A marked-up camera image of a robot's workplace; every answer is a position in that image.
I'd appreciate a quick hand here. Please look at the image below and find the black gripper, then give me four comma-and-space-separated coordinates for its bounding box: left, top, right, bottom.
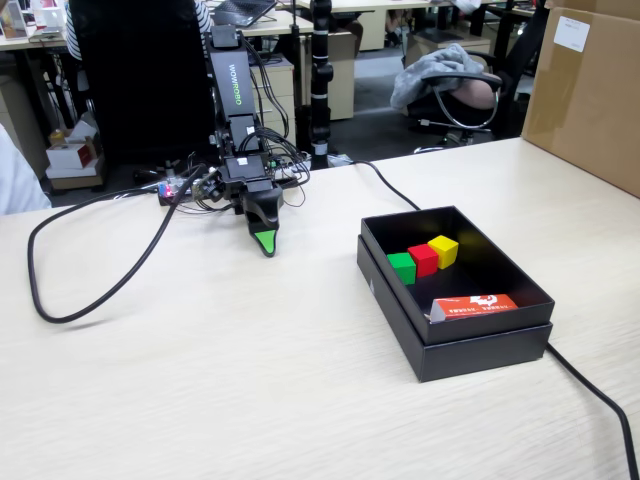
218, 154, 285, 259

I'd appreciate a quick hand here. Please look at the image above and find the green wooden cube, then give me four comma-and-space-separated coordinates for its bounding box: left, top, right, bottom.
386, 252, 418, 286

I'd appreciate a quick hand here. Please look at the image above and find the red wooden cube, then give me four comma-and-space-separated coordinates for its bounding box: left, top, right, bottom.
407, 243, 440, 279

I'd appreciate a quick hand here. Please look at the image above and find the yellow wooden cube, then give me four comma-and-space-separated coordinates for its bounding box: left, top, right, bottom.
427, 234, 460, 270

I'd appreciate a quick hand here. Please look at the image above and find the flat cardboard floor box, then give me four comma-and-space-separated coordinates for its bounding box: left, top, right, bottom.
45, 157, 106, 192

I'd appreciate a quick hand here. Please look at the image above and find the black cardboard box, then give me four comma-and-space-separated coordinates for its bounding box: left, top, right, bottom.
360, 204, 556, 346

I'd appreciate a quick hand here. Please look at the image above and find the black open box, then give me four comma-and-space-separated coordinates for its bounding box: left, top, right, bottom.
356, 234, 554, 384

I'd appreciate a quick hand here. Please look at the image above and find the large brown cardboard box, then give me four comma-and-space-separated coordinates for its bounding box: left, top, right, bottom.
521, 0, 640, 199

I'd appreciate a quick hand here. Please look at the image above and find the robot controller board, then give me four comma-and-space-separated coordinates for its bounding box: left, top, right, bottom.
157, 174, 306, 207

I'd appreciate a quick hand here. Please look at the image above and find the beige drawer cabinet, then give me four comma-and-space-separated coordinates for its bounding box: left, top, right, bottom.
247, 54, 297, 146

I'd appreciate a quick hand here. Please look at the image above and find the black jointed pole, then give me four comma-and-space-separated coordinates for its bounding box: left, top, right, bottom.
307, 0, 335, 171

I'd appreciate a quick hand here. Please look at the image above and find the beige side cabinet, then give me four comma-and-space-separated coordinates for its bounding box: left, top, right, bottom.
303, 29, 357, 122

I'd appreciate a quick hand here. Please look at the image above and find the black office chair back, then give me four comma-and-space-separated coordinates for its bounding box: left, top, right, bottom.
67, 0, 217, 166

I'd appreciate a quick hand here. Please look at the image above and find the white and red carton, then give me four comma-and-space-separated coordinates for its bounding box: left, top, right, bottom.
46, 142, 100, 171

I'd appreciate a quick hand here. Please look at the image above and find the black laptop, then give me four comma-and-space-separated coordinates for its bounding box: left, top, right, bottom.
212, 0, 279, 29

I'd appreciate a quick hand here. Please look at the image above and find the orange matchbox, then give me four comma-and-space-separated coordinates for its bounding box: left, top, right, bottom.
424, 293, 519, 325

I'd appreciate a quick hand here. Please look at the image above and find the grey fleece blanket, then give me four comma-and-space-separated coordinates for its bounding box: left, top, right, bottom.
389, 43, 486, 111

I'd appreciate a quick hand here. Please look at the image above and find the chrome armed office chair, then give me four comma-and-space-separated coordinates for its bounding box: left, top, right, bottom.
399, 49, 504, 155

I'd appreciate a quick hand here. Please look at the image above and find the person in white shirt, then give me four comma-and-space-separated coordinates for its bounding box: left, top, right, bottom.
0, 123, 53, 216

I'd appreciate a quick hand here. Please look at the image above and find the beige low cabinet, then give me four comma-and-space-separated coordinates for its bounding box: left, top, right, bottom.
0, 74, 50, 181

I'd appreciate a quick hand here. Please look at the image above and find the person in striped shirt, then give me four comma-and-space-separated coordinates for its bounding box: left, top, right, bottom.
63, 0, 215, 66

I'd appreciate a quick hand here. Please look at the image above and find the black mesh chair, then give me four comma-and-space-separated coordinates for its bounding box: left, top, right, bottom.
492, 0, 547, 140

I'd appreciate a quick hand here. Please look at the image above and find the framed picture stand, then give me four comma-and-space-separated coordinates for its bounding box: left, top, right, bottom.
0, 0, 30, 41

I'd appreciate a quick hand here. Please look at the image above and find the thin black wire bundle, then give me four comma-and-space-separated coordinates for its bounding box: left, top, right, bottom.
239, 39, 312, 214

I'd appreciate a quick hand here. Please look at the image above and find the thick black cable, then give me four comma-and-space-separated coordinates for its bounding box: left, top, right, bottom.
27, 162, 209, 325
347, 159, 640, 480

